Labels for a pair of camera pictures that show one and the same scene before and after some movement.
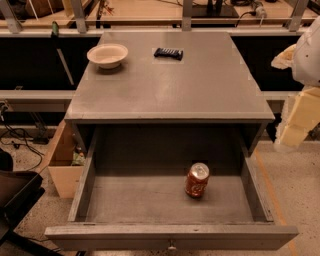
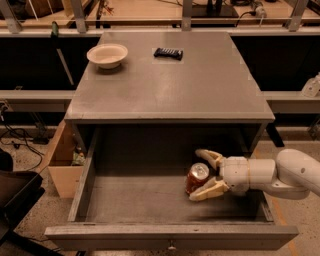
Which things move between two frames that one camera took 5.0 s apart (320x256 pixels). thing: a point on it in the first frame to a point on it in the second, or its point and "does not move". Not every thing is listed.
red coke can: [197, 179] does not move
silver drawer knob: [172, 246] does not move
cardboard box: [66, 164] does not move
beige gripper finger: [284, 59] to [234, 169]
